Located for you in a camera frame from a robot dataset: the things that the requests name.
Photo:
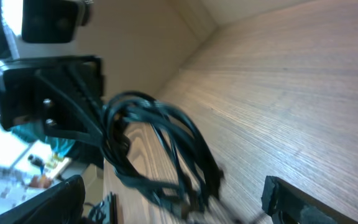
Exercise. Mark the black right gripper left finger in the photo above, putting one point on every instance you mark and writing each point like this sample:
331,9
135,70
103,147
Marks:
62,203

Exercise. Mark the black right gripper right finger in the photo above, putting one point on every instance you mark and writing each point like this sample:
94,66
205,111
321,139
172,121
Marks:
286,204

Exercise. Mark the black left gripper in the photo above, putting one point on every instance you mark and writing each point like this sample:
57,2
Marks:
61,93

